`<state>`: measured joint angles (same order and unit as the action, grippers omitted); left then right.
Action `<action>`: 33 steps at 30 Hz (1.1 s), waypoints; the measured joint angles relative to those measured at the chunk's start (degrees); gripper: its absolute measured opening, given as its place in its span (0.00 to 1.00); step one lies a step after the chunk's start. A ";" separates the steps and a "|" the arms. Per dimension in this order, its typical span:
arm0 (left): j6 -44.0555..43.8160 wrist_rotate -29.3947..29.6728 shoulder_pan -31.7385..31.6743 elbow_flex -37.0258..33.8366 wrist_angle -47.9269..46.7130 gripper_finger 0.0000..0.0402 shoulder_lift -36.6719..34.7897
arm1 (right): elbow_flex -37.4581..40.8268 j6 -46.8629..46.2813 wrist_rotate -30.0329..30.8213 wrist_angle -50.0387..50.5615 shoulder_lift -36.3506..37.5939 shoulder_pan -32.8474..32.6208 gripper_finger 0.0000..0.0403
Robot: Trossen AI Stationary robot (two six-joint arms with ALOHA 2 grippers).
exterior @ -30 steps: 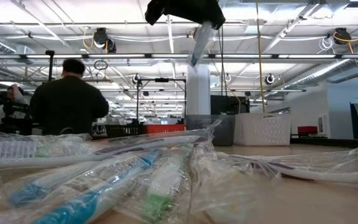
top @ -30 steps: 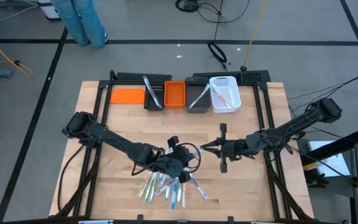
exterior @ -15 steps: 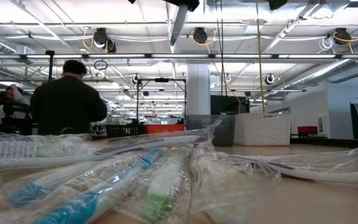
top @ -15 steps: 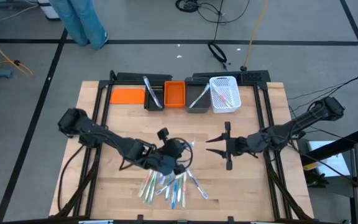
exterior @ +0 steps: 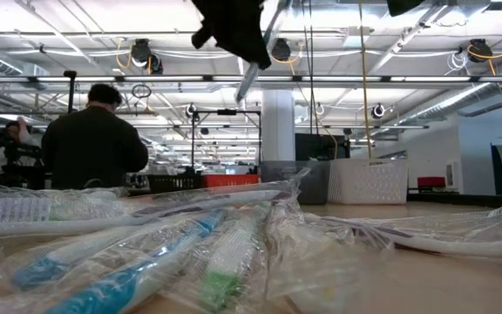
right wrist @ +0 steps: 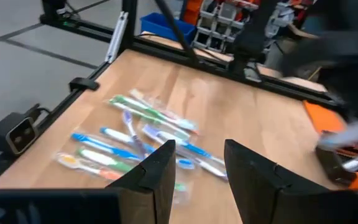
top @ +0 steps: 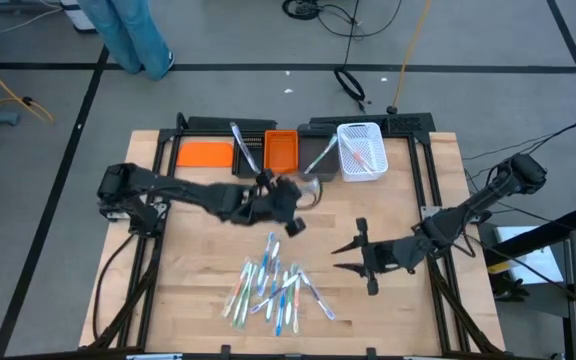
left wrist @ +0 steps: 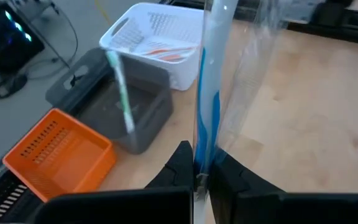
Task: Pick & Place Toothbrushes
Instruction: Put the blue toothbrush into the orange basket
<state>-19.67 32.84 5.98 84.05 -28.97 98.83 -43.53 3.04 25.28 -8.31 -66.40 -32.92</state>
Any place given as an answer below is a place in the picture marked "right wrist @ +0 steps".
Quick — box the orange flat mat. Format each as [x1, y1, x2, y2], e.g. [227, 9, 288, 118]
[302, 100, 348, 135]

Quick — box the black table-level camera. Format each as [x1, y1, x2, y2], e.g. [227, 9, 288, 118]
[0, 103, 45, 157]

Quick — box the black perforated basket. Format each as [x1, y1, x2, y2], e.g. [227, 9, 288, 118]
[314, 130, 358, 186]

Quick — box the silver frame bracket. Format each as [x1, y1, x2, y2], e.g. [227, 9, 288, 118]
[104, 11, 130, 64]

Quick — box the grey parts organizer rack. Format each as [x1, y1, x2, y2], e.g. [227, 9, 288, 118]
[191, 0, 291, 54]

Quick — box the blue toothbrush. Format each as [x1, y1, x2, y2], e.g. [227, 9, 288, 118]
[140, 123, 227, 167]
[70, 132, 142, 162]
[99, 126, 157, 155]
[318, 120, 358, 150]

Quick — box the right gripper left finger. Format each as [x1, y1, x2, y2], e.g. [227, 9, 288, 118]
[0, 139, 177, 224]

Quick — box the green toothbrush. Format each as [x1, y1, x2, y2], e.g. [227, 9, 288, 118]
[172, 182, 188, 203]
[108, 94, 198, 132]
[76, 147, 135, 174]
[110, 102, 192, 139]

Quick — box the blue plastic bin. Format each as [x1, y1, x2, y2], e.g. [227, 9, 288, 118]
[139, 12, 197, 45]

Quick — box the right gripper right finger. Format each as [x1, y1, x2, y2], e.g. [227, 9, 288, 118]
[224, 139, 358, 224]

